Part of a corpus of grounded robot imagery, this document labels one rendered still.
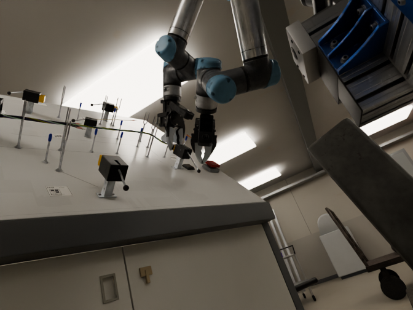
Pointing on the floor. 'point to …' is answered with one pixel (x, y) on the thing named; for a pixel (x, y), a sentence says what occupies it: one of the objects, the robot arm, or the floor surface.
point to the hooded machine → (339, 248)
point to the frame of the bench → (283, 267)
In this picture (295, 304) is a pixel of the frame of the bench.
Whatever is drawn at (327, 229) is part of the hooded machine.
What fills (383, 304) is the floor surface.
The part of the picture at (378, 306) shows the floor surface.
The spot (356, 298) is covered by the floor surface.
